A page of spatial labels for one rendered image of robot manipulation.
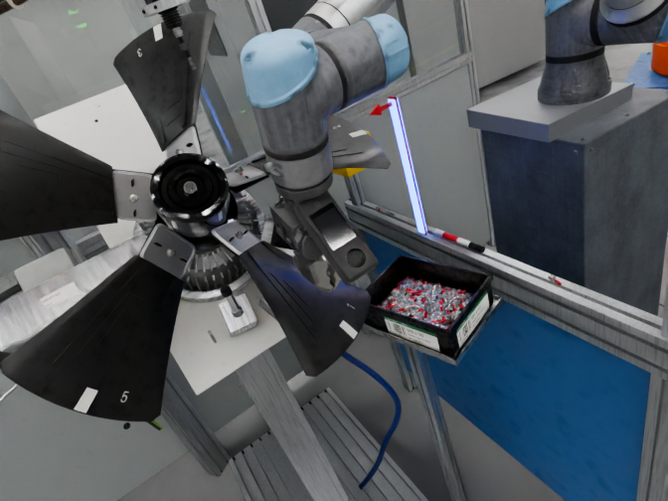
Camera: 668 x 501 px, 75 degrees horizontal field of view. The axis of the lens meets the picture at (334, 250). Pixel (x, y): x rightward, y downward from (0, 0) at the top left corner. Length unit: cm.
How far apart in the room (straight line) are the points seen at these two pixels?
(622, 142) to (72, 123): 119
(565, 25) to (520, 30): 417
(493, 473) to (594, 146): 104
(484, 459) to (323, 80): 140
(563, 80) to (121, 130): 98
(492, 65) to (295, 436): 441
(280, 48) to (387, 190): 148
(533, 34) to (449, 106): 344
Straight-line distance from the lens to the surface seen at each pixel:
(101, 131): 112
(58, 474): 194
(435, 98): 198
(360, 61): 49
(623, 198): 121
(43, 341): 71
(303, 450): 131
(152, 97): 91
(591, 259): 121
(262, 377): 110
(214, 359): 94
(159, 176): 73
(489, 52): 505
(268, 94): 44
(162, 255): 75
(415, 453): 169
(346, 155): 80
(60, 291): 89
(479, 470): 164
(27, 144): 83
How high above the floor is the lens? 142
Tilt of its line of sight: 31 degrees down
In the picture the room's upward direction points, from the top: 20 degrees counter-clockwise
